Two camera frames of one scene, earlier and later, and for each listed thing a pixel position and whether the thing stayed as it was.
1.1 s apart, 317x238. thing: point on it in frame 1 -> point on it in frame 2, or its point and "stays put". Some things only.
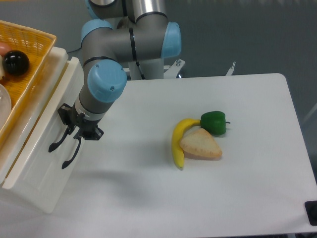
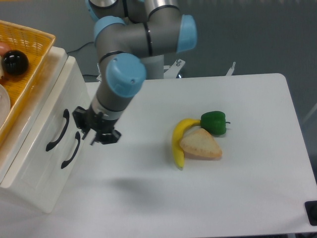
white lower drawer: (37, 174) stays put
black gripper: (70, 117) -> (84, 120)
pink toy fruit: (4, 48) stays put
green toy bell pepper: (214, 122) stays put
